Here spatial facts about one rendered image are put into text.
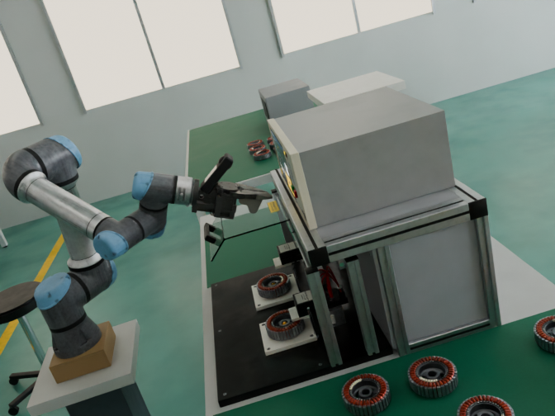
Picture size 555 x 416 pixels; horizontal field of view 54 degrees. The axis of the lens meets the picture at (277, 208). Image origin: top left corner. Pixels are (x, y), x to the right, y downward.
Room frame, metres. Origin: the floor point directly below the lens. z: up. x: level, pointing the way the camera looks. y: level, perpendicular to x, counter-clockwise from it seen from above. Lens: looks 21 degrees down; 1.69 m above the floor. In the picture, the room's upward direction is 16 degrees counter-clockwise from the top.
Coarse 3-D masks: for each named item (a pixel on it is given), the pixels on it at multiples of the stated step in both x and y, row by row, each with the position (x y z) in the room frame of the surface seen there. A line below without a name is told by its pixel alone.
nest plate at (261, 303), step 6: (288, 276) 1.66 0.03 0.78; (294, 282) 1.61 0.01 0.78; (252, 288) 1.65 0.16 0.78; (294, 288) 1.57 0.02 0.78; (258, 294) 1.60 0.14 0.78; (288, 294) 1.55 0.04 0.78; (258, 300) 1.56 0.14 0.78; (264, 300) 1.55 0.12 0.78; (270, 300) 1.54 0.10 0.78; (276, 300) 1.53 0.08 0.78; (282, 300) 1.52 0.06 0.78; (288, 300) 1.52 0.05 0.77; (258, 306) 1.52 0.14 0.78; (264, 306) 1.52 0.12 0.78; (270, 306) 1.52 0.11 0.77
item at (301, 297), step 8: (336, 288) 1.39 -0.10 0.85; (296, 296) 1.37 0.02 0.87; (304, 296) 1.36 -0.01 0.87; (328, 296) 1.36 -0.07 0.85; (336, 296) 1.35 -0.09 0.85; (296, 304) 1.33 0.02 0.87; (304, 304) 1.32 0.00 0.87; (312, 304) 1.33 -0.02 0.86; (328, 304) 1.32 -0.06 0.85; (336, 304) 1.33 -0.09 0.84; (296, 312) 1.35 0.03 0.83; (304, 312) 1.32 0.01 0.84; (312, 312) 1.32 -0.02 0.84; (296, 320) 1.32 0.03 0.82
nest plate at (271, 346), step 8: (304, 320) 1.37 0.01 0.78; (264, 328) 1.39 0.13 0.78; (304, 328) 1.34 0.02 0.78; (264, 336) 1.35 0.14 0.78; (296, 336) 1.31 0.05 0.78; (304, 336) 1.30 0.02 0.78; (312, 336) 1.29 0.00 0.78; (264, 344) 1.31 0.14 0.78; (272, 344) 1.30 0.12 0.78; (280, 344) 1.29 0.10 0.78; (288, 344) 1.28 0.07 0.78; (296, 344) 1.28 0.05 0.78; (272, 352) 1.28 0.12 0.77
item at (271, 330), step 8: (280, 312) 1.40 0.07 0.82; (288, 312) 1.39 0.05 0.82; (272, 320) 1.37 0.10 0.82; (280, 320) 1.38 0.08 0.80; (288, 320) 1.36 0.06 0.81; (272, 328) 1.33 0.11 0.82; (280, 328) 1.31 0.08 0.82; (288, 328) 1.30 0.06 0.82; (296, 328) 1.31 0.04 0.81; (272, 336) 1.32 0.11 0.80; (280, 336) 1.30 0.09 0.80; (288, 336) 1.30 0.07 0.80
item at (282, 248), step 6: (282, 246) 1.61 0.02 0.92; (288, 246) 1.60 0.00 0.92; (294, 246) 1.59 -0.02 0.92; (282, 252) 1.57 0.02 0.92; (288, 252) 1.57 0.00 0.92; (294, 252) 1.57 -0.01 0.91; (276, 258) 1.62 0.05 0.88; (282, 258) 1.57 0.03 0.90; (288, 258) 1.56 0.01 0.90; (294, 258) 1.56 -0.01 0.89; (300, 258) 1.56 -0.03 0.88; (276, 264) 1.58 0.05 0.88; (282, 264) 1.56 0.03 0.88; (288, 264) 1.57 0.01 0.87
